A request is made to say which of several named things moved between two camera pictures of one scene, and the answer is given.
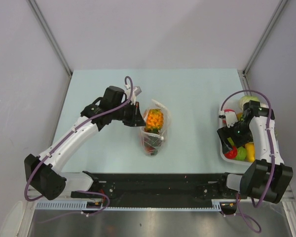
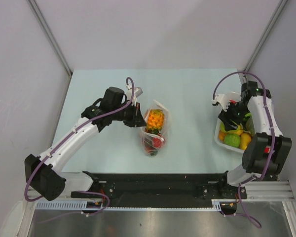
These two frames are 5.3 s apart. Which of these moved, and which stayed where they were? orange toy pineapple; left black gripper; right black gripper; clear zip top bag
Moved: right black gripper
Stayed: orange toy pineapple; left black gripper; clear zip top bag
